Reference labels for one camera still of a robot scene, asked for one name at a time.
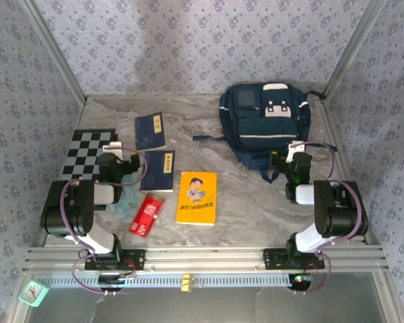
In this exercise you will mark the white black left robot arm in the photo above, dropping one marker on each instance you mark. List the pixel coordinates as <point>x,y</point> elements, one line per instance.
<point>74,208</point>

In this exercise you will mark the navy blue student backpack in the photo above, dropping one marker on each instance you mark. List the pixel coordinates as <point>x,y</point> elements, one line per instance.
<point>266,134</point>

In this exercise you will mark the teal rubber gloves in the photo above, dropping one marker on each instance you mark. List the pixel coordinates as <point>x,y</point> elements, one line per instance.
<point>124,202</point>

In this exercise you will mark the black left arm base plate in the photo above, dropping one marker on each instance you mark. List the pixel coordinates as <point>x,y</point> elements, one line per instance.
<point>134,259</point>

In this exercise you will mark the mint green alarm clock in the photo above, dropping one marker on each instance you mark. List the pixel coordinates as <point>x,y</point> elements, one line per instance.
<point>33,293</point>

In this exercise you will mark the black grey checkered board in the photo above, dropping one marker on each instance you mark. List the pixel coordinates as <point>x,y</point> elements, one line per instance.
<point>84,154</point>

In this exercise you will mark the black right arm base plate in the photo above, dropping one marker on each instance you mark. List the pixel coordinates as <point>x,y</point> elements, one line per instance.
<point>272,259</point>

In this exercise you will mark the dark blue book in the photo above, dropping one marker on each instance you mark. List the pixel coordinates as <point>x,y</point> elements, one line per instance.
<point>150,131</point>
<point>158,171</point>

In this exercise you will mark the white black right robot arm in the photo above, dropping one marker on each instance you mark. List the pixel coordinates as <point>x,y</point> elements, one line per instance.
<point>340,208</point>

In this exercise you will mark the aluminium frame post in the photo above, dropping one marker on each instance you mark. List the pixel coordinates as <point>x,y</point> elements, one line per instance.
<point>352,50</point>
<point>56,50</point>

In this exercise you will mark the red snack packet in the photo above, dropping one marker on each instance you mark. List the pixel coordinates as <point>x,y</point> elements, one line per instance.
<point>146,215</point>

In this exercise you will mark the aluminium mounting rail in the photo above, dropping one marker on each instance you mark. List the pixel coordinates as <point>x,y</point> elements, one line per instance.
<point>205,259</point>

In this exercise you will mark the yellow cartoon cover book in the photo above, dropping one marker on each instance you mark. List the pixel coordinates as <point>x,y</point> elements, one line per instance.
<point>197,202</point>

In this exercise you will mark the aluminium table side rail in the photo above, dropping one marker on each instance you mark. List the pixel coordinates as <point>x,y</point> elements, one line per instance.
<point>335,134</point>

